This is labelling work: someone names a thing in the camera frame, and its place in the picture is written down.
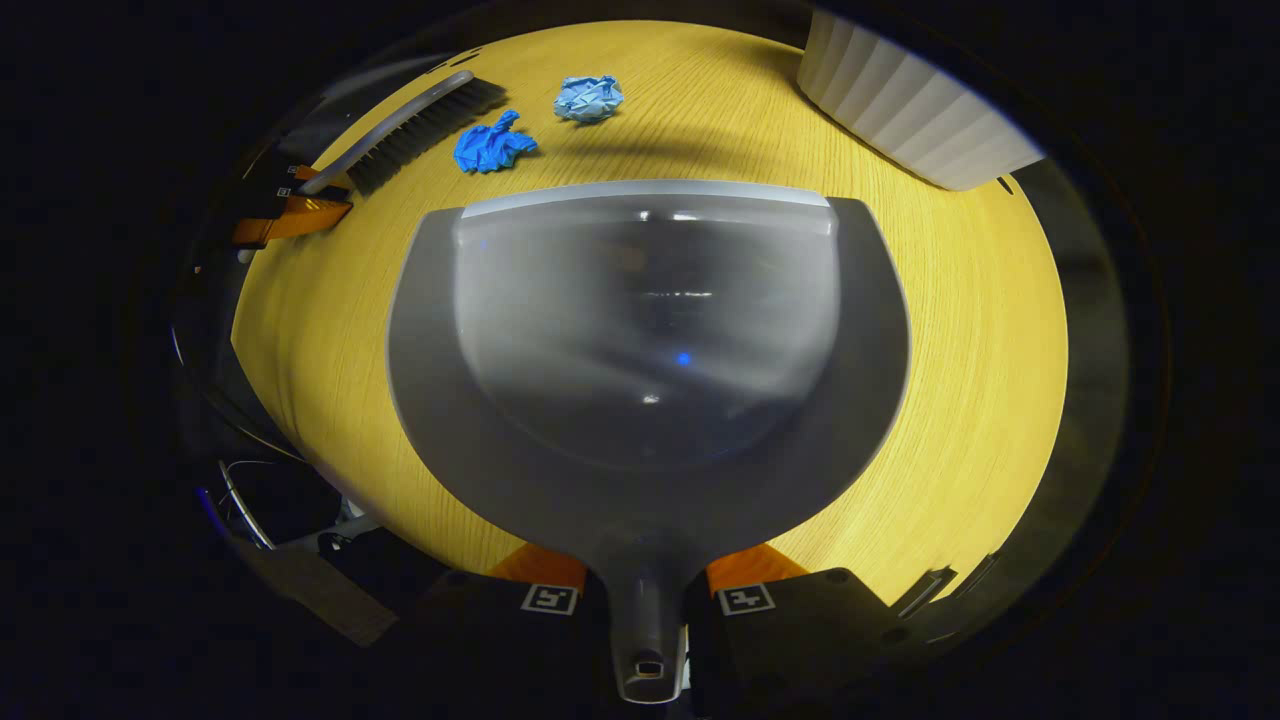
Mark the dark blue trash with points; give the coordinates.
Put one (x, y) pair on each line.
(490, 147)

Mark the light blue paper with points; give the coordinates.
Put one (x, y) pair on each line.
(588, 98)

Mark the white ribbed garbage bin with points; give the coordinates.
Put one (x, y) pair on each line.
(920, 110)

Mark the small grey broom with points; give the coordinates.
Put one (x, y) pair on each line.
(420, 125)

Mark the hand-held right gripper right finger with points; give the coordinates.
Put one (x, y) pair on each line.
(800, 630)

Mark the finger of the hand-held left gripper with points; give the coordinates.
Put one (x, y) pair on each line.
(290, 220)
(290, 180)

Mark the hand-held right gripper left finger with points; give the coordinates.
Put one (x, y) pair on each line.
(500, 630)

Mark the grey plastic dustpan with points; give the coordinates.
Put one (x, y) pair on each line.
(640, 470)

